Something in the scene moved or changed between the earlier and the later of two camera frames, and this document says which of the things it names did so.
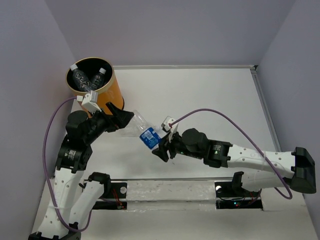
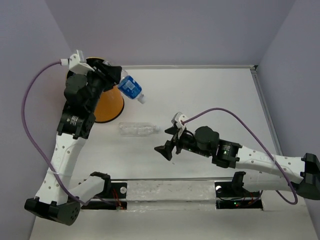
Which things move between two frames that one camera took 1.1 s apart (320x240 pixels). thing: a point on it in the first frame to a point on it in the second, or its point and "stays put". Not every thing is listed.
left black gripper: (122, 117) to (109, 75)
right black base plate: (227, 197) stays put
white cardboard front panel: (186, 210) stays put
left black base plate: (112, 190) stays put
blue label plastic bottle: (138, 126) to (130, 87)
